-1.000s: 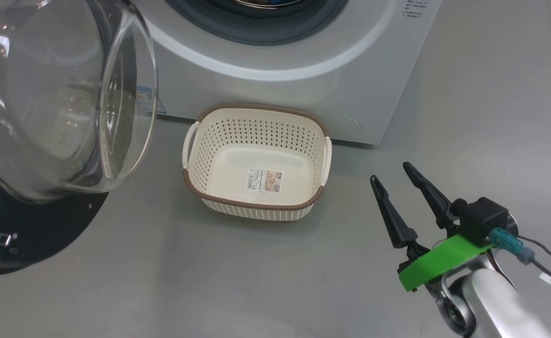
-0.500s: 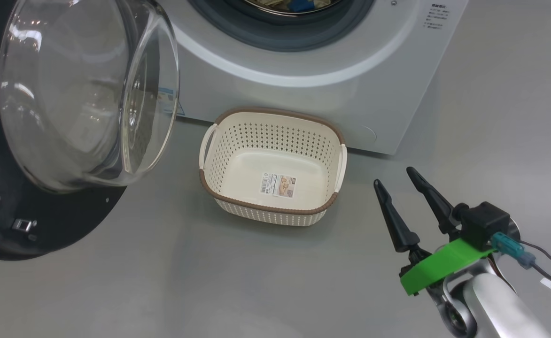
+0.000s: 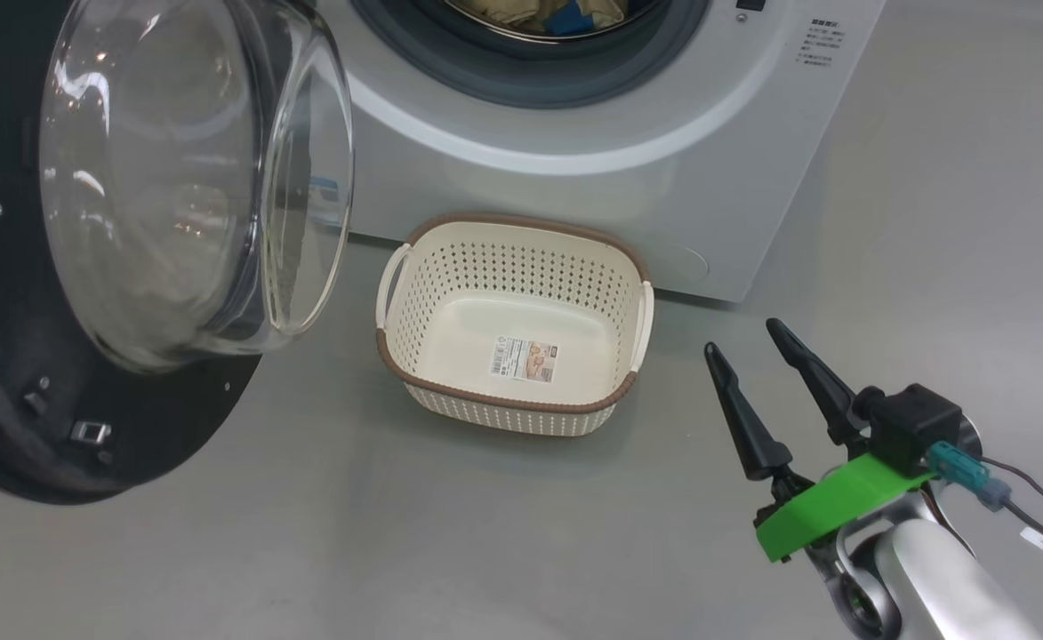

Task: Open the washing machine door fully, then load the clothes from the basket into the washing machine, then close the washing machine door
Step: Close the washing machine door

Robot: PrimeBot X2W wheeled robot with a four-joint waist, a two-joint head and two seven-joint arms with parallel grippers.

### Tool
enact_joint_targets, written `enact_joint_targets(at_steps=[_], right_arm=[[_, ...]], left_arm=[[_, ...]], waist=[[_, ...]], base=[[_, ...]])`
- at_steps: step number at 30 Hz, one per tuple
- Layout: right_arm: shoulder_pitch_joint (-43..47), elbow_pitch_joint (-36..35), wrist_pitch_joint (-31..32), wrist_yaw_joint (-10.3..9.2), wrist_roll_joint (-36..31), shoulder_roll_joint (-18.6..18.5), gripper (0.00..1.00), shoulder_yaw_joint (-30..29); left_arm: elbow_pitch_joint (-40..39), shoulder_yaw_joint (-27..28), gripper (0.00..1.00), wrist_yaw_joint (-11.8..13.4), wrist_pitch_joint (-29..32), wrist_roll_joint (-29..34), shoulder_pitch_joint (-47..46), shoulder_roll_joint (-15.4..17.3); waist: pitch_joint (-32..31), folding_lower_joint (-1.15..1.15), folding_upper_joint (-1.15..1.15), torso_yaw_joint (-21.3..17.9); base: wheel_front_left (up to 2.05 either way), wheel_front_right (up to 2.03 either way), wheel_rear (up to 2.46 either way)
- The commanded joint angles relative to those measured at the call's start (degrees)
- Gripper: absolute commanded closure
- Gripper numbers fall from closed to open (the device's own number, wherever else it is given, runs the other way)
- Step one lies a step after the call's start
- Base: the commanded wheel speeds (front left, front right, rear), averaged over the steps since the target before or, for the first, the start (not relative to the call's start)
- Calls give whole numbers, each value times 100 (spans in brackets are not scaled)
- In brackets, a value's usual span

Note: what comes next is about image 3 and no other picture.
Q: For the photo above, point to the right camera teal connector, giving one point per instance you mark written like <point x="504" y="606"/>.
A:
<point x="966" y="471"/>

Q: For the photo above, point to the cream laundry basket brown rim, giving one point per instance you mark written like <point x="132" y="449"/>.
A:
<point x="521" y="267"/>

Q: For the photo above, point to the black glass washing machine door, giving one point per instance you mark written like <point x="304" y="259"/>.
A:
<point x="5" y="373"/>

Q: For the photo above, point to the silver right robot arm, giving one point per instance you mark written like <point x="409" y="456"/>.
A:
<point x="930" y="578"/>

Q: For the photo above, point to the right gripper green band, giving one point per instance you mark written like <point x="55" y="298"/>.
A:
<point x="832" y="507"/>

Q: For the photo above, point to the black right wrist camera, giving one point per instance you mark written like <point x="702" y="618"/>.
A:
<point x="912" y="427"/>

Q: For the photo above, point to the white product label sticker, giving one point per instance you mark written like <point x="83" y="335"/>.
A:
<point x="524" y="359"/>

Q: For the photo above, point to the white front-load washing machine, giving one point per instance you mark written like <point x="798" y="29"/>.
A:
<point x="663" y="178"/>

